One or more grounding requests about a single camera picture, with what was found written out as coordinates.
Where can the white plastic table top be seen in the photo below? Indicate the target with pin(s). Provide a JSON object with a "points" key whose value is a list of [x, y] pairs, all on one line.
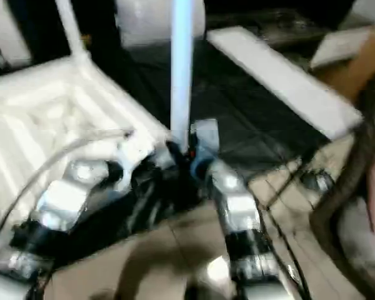
{"points": [[50, 112]]}

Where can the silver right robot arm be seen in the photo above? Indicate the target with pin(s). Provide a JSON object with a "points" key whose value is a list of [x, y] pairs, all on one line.
{"points": [[237, 206]]}

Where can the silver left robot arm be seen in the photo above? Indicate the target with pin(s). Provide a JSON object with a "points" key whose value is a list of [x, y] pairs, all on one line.
{"points": [[62, 200]]}

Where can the black work mat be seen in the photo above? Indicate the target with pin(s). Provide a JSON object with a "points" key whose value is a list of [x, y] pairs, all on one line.
{"points": [[237, 100]]}

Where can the black wifi router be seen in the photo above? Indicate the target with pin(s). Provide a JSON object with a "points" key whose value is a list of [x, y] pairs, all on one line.
{"points": [[317, 181]]}

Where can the small yellow label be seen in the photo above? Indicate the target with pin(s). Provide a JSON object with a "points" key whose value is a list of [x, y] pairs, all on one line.
{"points": [[85, 39]]}

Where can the dark low tv stand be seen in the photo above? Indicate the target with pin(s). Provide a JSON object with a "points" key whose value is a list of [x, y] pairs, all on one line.
{"points": [[287, 25]]}

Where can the brown cardboard box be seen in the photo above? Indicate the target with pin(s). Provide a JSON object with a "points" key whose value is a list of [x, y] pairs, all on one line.
{"points": [[362, 78]]}

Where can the white cabinet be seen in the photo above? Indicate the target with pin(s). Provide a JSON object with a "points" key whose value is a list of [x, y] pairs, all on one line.
{"points": [[6, 31]]}

